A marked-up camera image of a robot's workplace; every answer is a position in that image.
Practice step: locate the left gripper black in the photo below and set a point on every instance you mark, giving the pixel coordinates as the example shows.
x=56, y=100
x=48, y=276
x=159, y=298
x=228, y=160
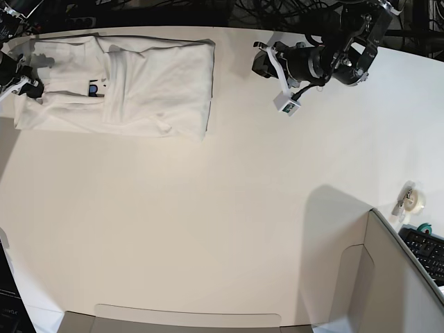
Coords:
x=270, y=63

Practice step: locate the white tape dispenser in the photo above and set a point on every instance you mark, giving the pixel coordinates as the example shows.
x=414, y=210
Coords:
x=410, y=202

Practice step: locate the black computer keyboard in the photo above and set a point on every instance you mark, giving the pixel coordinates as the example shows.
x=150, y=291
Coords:
x=427, y=249

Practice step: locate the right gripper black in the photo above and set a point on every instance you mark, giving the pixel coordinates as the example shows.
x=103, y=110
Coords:
x=18, y=78

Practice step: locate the beige cardboard side panel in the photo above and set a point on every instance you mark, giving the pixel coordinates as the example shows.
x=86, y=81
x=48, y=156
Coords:
x=381, y=287

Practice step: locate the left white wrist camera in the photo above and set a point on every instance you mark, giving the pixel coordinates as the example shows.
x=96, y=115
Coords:
x=285, y=104

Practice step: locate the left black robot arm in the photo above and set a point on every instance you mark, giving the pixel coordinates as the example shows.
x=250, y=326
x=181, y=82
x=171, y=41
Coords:
x=345, y=52

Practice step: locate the white t-shirt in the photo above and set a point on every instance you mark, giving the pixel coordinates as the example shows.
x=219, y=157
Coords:
x=120, y=85

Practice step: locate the green tape roll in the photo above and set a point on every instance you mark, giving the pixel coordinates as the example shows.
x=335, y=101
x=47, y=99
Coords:
x=425, y=228

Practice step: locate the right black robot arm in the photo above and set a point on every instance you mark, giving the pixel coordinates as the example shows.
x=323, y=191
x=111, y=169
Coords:
x=14, y=18

